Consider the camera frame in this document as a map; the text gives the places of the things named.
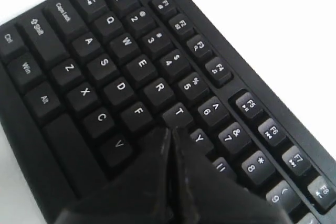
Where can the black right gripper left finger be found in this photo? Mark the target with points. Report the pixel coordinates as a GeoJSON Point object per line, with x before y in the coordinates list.
{"type": "Point", "coordinates": [140, 194]}

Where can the black acer keyboard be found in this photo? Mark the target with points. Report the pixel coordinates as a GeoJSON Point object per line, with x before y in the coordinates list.
{"type": "Point", "coordinates": [83, 81]}

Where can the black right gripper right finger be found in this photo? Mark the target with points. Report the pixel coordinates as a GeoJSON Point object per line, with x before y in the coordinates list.
{"type": "Point", "coordinates": [204, 195]}

